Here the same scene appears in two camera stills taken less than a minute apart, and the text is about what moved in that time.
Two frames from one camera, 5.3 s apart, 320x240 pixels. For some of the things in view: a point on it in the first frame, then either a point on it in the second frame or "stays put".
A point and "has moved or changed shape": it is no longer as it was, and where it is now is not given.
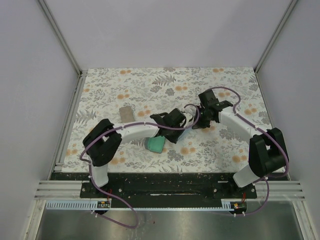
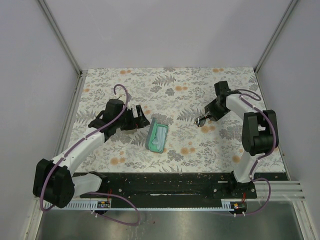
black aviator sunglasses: x=197 y=126 has moved or changed shape
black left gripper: x=174 y=138 → x=142 y=121
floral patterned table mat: x=132 y=95 stays put
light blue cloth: x=184 y=134 → x=160 y=138
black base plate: x=150 y=190 stays put
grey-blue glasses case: x=154 y=144 stays put
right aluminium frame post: x=285 y=16 stays put
